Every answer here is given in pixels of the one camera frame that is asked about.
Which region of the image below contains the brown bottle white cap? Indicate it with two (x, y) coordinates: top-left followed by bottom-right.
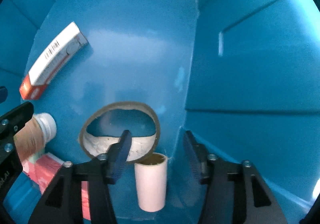
(14, 112), (57, 162)

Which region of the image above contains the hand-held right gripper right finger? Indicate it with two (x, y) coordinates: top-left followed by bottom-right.
(183, 130), (289, 224)

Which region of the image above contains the white paper tube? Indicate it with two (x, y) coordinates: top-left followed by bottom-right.
(134, 152), (167, 212)

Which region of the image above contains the cardboard tape roll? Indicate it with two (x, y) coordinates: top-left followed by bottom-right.
(79, 101), (161, 163)

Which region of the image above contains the blue plastic crate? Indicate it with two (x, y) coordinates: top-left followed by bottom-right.
(0, 0), (320, 224)

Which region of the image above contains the white and orange box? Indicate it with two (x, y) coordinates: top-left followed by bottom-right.
(19, 21), (89, 101)

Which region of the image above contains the pink and white packet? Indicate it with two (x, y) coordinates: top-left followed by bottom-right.
(22, 153), (91, 221)

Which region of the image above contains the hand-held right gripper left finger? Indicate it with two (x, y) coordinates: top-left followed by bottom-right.
(27, 129), (132, 224)

